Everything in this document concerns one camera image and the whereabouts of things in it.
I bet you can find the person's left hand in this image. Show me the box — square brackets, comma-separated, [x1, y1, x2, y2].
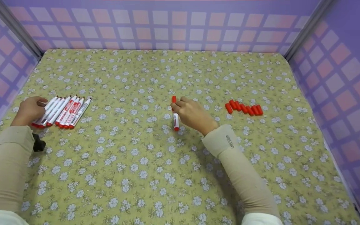
[11, 96, 48, 127]

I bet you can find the person's left forearm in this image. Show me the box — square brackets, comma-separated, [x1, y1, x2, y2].
[0, 125, 36, 225]

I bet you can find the capped white red marker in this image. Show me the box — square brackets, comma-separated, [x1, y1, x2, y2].
[172, 95, 180, 132]

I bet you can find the person's right forearm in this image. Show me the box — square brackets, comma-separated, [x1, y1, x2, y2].
[202, 124, 284, 225]

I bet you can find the person's right hand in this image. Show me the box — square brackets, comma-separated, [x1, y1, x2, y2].
[171, 96, 220, 137]

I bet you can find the black wrist band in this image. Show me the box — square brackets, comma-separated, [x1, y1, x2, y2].
[32, 133, 47, 153]

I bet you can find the row of uncapped markers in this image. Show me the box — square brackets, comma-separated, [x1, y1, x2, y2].
[31, 95, 92, 129]

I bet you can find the row of red caps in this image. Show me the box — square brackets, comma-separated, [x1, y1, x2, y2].
[225, 99, 264, 117]

